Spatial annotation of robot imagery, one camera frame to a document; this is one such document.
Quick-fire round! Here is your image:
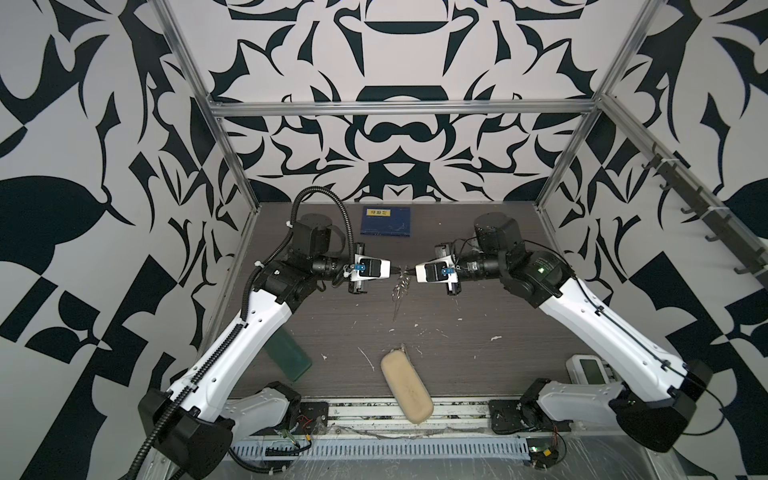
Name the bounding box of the silver keyring cluster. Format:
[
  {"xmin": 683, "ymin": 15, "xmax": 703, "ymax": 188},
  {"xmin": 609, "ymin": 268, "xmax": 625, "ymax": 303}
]
[{"xmin": 391, "ymin": 267, "xmax": 411, "ymax": 301}]

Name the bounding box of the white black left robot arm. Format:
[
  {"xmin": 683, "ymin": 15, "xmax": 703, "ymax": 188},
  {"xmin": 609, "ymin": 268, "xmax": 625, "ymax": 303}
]
[{"xmin": 125, "ymin": 186, "xmax": 389, "ymax": 479}]

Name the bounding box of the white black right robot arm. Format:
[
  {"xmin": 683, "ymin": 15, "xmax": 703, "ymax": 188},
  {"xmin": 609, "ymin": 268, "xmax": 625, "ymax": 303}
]
[{"xmin": 415, "ymin": 212, "xmax": 713, "ymax": 453}]

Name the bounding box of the blue book yellow label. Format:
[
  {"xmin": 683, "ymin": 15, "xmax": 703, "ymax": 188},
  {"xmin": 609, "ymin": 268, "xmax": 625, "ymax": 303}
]
[{"xmin": 360, "ymin": 206, "xmax": 411, "ymax": 237}]

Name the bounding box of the green translucent plastic case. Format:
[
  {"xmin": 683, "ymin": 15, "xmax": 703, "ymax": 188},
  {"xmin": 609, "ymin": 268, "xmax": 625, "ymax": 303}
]
[{"xmin": 264, "ymin": 327, "xmax": 313, "ymax": 382}]

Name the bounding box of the beige glasses case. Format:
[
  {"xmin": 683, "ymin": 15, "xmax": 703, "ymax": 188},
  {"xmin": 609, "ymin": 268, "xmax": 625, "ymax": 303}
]
[{"xmin": 380, "ymin": 349, "xmax": 434, "ymax": 425}]

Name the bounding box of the white digital timer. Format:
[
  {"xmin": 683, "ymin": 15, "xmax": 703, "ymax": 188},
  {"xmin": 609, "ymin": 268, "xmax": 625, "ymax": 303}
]
[{"xmin": 566, "ymin": 354, "xmax": 620, "ymax": 385}]

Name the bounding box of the green circuit board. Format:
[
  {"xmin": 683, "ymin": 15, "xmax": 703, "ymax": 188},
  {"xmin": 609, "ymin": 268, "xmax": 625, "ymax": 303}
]
[{"xmin": 526, "ymin": 436, "xmax": 565, "ymax": 470}]

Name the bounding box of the white slotted cable duct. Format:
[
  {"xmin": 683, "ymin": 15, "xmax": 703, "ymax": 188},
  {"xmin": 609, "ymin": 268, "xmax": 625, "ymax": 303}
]
[{"xmin": 233, "ymin": 438, "xmax": 530, "ymax": 461}]

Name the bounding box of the black wall hook rack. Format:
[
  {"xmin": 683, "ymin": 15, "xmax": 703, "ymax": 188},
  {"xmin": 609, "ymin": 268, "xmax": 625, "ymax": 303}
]
[{"xmin": 640, "ymin": 143, "xmax": 767, "ymax": 289}]

